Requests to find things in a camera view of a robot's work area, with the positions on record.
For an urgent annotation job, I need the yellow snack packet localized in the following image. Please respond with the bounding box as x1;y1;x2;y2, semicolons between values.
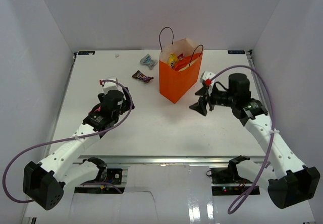
167;53;179;69

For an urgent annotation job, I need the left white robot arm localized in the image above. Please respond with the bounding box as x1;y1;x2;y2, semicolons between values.
23;87;134;210

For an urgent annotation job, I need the orange paper bag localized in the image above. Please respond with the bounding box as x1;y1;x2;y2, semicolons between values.
159;38;204;103

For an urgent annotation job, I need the purple cable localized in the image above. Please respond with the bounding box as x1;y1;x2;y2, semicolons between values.
227;65;276;215
2;80;134;204

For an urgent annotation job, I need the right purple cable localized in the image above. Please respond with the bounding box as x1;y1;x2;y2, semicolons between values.
227;65;276;215

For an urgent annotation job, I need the aluminium table frame rail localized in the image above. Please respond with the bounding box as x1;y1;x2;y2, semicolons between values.
42;155;288;164

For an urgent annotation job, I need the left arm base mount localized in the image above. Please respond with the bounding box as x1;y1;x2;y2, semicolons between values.
103;168;123;185

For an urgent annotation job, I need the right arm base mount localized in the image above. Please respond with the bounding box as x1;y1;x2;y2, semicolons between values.
206;167;244;185

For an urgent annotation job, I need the large red chips bag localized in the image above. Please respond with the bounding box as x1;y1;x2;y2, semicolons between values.
174;54;199;72

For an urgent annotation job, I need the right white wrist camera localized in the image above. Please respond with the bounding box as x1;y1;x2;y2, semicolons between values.
199;71;215;86

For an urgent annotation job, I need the silver blue snack packet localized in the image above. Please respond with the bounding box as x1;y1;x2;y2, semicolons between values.
140;54;158;70

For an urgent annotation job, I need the dark purple candy wrapper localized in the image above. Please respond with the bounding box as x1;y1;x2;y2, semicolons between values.
132;70;154;83

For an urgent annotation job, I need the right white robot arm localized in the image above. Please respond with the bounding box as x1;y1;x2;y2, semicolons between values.
190;71;320;209

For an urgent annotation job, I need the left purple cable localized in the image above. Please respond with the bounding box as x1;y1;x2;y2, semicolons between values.
2;80;134;204

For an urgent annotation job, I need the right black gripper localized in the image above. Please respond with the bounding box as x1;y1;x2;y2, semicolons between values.
189;84;237;116

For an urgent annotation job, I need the pink candy packet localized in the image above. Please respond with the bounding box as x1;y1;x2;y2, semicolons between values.
177;54;184;60

